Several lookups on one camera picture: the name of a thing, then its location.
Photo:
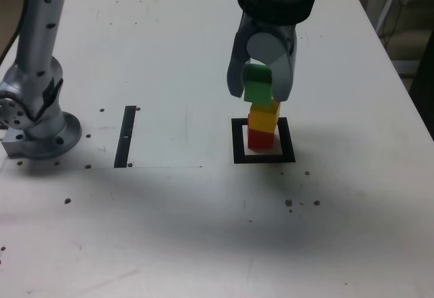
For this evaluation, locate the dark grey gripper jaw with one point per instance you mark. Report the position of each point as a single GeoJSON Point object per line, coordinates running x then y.
{"type": "Point", "coordinates": [235, 70]}

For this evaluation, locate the black tape square outline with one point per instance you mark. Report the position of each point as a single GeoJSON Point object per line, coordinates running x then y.
{"type": "Point", "coordinates": [237, 157]}

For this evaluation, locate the black tape strip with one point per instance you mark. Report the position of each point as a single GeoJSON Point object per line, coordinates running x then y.
{"type": "Point", "coordinates": [124, 135]}

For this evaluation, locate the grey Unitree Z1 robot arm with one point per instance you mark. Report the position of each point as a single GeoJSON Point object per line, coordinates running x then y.
{"type": "Point", "coordinates": [37, 74]}

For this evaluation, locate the yellow cube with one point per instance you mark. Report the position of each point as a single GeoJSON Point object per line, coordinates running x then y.
{"type": "Point", "coordinates": [264, 118]}

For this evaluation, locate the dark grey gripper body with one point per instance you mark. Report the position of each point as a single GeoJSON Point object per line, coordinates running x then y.
{"type": "Point", "coordinates": [278, 29]}

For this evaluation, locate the green cube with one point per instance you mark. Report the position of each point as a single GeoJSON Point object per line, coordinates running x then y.
{"type": "Point", "coordinates": [257, 89]}

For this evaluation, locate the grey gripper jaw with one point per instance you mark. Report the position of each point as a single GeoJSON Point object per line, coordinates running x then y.
{"type": "Point", "coordinates": [283, 77]}

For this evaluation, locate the red cube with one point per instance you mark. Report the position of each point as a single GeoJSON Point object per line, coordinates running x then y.
{"type": "Point", "coordinates": [260, 140]}

